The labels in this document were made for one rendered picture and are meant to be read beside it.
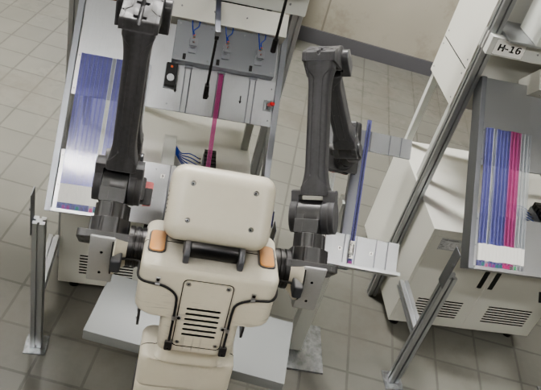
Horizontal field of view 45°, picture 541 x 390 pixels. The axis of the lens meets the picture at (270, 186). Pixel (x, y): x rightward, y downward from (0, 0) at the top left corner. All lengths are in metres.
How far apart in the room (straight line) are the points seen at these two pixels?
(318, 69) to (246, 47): 0.74
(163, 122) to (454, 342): 1.66
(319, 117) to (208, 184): 0.34
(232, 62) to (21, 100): 2.06
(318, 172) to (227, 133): 1.40
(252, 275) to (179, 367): 0.37
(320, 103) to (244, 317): 0.50
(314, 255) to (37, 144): 2.48
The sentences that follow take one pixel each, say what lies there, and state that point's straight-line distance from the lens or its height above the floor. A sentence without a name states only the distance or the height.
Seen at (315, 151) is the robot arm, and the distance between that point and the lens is 1.46.
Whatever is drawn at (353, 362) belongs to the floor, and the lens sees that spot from 2.90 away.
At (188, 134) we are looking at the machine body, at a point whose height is 0.62.
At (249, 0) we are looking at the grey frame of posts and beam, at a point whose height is 1.33.
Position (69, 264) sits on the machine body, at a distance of 2.76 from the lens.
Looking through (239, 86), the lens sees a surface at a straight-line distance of 2.23.
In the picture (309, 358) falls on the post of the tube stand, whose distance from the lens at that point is 2.83.
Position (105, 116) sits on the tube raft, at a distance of 2.17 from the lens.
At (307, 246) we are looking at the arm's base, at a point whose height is 1.23.
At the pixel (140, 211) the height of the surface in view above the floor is 0.74.
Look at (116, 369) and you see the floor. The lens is 2.64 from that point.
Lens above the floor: 2.14
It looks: 36 degrees down
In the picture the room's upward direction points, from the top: 16 degrees clockwise
